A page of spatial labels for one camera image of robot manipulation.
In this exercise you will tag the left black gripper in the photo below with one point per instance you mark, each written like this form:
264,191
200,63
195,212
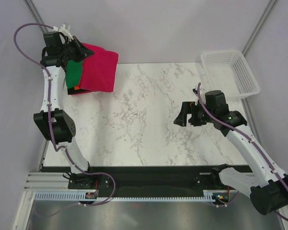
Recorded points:
83,51

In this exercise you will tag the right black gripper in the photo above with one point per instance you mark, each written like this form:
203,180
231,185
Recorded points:
188,107

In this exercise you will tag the red t-shirt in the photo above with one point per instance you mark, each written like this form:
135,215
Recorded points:
99,70

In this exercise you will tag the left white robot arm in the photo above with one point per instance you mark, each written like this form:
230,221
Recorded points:
53,122

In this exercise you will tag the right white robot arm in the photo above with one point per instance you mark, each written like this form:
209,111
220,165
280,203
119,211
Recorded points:
268,188

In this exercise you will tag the folded green t-shirt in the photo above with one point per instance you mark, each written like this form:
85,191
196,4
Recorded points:
74,72

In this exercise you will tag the folded black t-shirt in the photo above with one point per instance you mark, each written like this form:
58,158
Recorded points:
73,91

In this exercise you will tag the white plastic basket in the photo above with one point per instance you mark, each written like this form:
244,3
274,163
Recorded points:
229,72

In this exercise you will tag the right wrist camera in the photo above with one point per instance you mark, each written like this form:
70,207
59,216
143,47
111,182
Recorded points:
216,102

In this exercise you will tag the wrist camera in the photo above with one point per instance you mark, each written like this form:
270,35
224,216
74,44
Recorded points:
216,102
58,37

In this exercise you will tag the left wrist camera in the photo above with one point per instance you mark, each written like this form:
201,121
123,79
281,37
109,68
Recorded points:
58,37

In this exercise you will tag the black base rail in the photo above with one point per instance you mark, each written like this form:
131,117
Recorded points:
147,181

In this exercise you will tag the left aluminium frame post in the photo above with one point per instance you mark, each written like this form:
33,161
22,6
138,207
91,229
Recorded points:
37,18

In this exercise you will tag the aluminium frame post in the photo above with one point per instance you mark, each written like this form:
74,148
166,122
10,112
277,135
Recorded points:
259,26
37,18

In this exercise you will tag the white slotted cable duct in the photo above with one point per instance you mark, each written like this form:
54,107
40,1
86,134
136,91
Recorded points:
90,197

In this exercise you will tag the right aluminium frame post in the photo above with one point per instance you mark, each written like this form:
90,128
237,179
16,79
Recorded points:
259,26

